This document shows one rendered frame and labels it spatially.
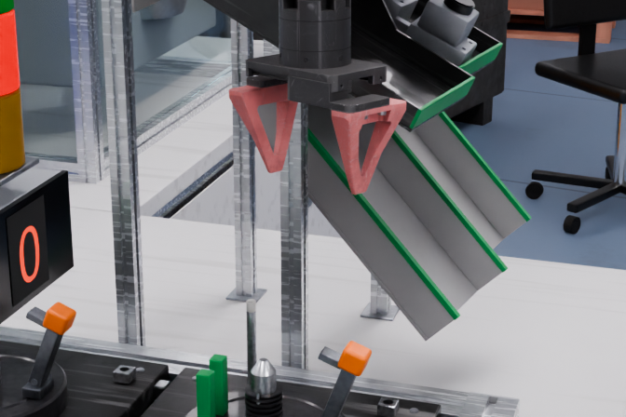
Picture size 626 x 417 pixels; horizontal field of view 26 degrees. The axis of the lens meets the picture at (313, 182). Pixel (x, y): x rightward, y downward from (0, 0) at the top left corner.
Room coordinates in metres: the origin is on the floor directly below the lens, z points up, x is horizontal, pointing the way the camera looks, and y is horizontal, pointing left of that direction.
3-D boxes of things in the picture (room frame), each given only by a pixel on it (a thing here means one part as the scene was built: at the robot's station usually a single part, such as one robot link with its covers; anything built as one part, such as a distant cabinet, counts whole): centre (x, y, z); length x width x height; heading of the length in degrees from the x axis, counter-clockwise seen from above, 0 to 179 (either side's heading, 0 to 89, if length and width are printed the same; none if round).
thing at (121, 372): (1.09, 0.17, 0.98); 0.02 x 0.02 x 0.01; 72
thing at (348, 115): (1.03, -0.03, 1.22); 0.07 x 0.07 x 0.09; 45
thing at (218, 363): (1.00, 0.08, 1.02); 0.01 x 0.01 x 0.05; 72
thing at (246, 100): (1.08, 0.02, 1.22); 0.07 x 0.07 x 0.09; 45
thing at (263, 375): (0.97, 0.04, 1.04); 0.02 x 0.02 x 0.03
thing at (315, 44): (1.06, 0.00, 1.29); 0.10 x 0.07 x 0.07; 45
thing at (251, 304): (1.03, 0.05, 1.03); 0.01 x 0.01 x 0.08
